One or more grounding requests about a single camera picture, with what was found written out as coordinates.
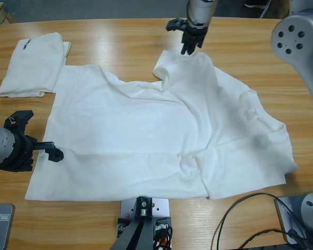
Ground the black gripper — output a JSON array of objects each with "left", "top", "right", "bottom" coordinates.
[
  {"left": 0, "top": 131, "right": 65, "bottom": 172},
  {"left": 180, "top": 22, "right": 208, "bottom": 55}
]

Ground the white T-shirt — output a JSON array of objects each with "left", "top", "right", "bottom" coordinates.
[
  {"left": 0, "top": 32, "right": 71, "bottom": 98},
  {"left": 25, "top": 51, "right": 300, "bottom": 203}
]

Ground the black shoe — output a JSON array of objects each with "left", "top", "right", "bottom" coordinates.
[{"left": 244, "top": 0, "right": 272, "bottom": 10}]

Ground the white metal table leg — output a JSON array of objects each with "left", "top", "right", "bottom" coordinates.
[{"left": 259, "top": 0, "right": 276, "bottom": 19}]

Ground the brown cardboard box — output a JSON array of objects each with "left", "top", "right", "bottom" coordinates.
[{"left": 264, "top": 0, "right": 293, "bottom": 19}]

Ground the wooden pallet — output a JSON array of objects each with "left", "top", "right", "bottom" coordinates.
[{"left": 0, "top": 2, "right": 16, "bottom": 26}]

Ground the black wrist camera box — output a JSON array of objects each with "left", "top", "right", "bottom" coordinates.
[
  {"left": 4, "top": 110, "right": 34, "bottom": 136},
  {"left": 166, "top": 17, "right": 188, "bottom": 32}
]

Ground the grey base plate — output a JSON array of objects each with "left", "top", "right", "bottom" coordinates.
[
  {"left": 273, "top": 195, "right": 313, "bottom": 245},
  {"left": 0, "top": 203, "right": 16, "bottom": 250}
]

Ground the white block with dark post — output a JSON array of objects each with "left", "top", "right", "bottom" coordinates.
[{"left": 109, "top": 196, "right": 173, "bottom": 250}]

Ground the orange cable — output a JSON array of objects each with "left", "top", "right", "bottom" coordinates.
[{"left": 156, "top": 231, "right": 172, "bottom": 247}]

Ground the long looped black cable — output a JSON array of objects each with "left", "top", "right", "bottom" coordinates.
[{"left": 211, "top": 192, "right": 307, "bottom": 250}]

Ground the black base plug cable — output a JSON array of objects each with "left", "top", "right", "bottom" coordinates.
[{"left": 238, "top": 228, "right": 313, "bottom": 250}]

